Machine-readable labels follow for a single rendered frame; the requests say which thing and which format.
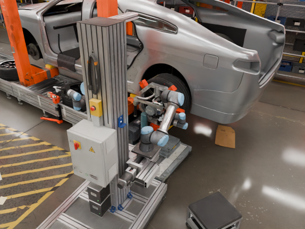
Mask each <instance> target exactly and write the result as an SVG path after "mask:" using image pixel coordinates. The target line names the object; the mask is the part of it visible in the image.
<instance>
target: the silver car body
mask: <svg viewBox="0 0 305 229"><path fill-rule="evenodd" d="M164 1H169V0H118V8H119V10H120V11H121V12H122V13H127V12H134V13H138V19H136V20H132V21H131V22H132V23H133V25H134V28H135V33H136V36H133V35H126V42H127V83H128V92H129V93H132V94H135V95H138V96H139V82H140V79H141V76H142V74H143V72H144V71H145V69H146V68H147V67H149V66H150V65H152V64H155V63H166V64H169V65H172V66H173V67H175V68H176V69H178V70H179V71H180V72H181V73H182V74H183V76H184V77H185V79H186V80H187V82H188V84H189V87H190V90H191V93H192V110H191V114H193V115H197V116H200V117H203V118H205V119H209V120H212V121H215V122H218V123H221V124H230V123H234V122H236V121H238V120H240V119H242V118H243V117H244V116H246V115H247V114H248V113H249V112H250V111H251V110H252V108H253V107H254V106H255V105H256V103H257V102H258V100H259V99H260V97H261V96H262V95H263V93H264V92H265V90H266V88H267V87H268V85H269V84H270V83H271V81H272V80H273V79H274V77H275V75H276V74H277V72H278V70H279V67H280V65H281V61H282V55H283V50H284V46H285V27H284V25H281V24H279V23H276V22H273V21H271V20H268V19H265V18H262V17H260V16H257V15H254V14H252V13H249V12H247V11H245V10H242V9H240V8H238V7H235V6H233V5H231V4H228V3H225V2H223V1H219V0H181V1H183V2H184V3H186V4H188V5H189V6H191V7H192V9H193V10H194V12H195V15H196V17H197V19H198V20H199V23H197V22H196V21H194V20H192V19H190V18H188V17H186V16H184V15H182V14H180V13H178V12H176V11H173V10H171V9H169V8H166V7H164V6H161V5H158V3H160V2H164ZM68 6H69V7H68ZM59 11H61V12H59ZM64 11H66V12H64ZM18 12H19V16H20V21H21V26H22V30H23V34H24V39H25V44H26V48H27V52H28V54H29V55H30V56H31V57H32V58H33V59H34V60H39V59H41V58H42V59H43V60H44V63H46V64H49V65H51V66H54V67H57V68H60V69H63V70H66V71H69V72H72V73H75V74H78V75H81V76H83V73H82V65H81V57H80V49H79V38H78V30H77V22H78V21H82V20H87V19H91V18H94V17H97V16H98V13H97V1H96V0H50V1H49V2H46V3H39V4H32V5H25V6H22V7H19V8H18ZM52 12H54V13H52ZM55 12H57V13H55ZM45 13H50V14H45ZM58 53H60V54H63V55H67V56H70V57H73V58H76V60H75V65H74V67H75V72H73V71H70V70H69V69H67V68H65V67H58V64H57V58H58Z"/></svg>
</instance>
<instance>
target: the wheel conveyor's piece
mask: <svg viewBox="0 0 305 229"><path fill-rule="evenodd" d="M30 65H32V66H34V67H37V68H40V69H42V68H43V67H40V66H37V65H34V64H32V63H31V64H30ZM11 83H15V84H18V85H20V86H22V85H21V84H20V80H10V81H8V80H3V79H1V78H0V90H2V91H4V92H6V94H7V96H8V97H7V98H8V99H11V97H9V95H12V96H14V93H13V90H12V85H11Z"/></svg>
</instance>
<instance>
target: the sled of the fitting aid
mask: <svg viewBox="0 0 305 229"><path fill-rule="evenodd" d="M180 144H181V141H179V142H178V143H177V144H176V145H175V146H174V147H173V148H172V149H171V150H170V151H169V152H168V151H165V150H163V149H161V150H160V151H159V155H161V156H163V157H165V158H169V157H170V155H171V154H172V153H173V152H174V151H175V150H176V149H177V148H178V147H179V146H180Z"/></svg>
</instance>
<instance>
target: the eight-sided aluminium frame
mask: <svg viewBox="0 0 305 229"><path fill-rule="evenodd" d="M151 87H152V88H155V89H158V90H161V91H165V90H168V89H169V88H168V87H166V86H163V85H159V84H156V83H153V82H152V83H150V84H148V85H147V86H146V87H145V88H143V89H142V90H141V91H140V92H139V96H140V97H143V98H144V92H145V91H147V90H148V89H149V88H151ZM139 108H140V110H141V111H142V112H146V108H145V106H144V103H140V104H139ZM148 121H149V122H152V123H154V124H157V119H155V118H153V117H151V116H150V115H148Z"/></svg>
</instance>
